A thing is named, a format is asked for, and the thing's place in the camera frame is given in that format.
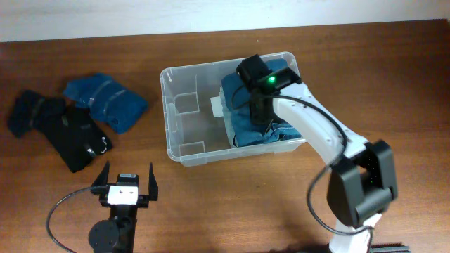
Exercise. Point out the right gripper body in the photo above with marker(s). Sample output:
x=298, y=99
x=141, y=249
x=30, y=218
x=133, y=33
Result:
x=261, y=116

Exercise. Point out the white label in bin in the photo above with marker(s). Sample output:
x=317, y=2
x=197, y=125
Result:
x=217, y=108

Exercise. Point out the blue folded shirt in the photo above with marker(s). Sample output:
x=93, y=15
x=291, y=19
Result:
x=107, y=101

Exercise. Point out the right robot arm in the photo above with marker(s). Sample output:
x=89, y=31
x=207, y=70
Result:
x=362, y=181

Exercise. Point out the light blue denim jeans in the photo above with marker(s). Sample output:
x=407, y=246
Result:
x=227, y=120

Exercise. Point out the dark blue jeans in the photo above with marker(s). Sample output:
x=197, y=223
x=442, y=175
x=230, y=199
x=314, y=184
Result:
x=246, y=132

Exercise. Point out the black folded garment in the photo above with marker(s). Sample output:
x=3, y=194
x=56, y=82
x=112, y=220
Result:
x=70, y=130

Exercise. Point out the clear plastic storage bin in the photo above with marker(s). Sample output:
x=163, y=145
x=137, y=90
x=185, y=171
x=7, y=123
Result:
x=194, y=136

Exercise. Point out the left white camera box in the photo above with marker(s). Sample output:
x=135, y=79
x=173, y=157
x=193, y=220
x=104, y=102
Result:
x=123, y=195

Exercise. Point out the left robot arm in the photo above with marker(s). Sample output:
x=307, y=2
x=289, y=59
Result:
x=116, y=234

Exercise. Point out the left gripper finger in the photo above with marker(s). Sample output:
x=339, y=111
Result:
x=152, y=185
x=102, y=178

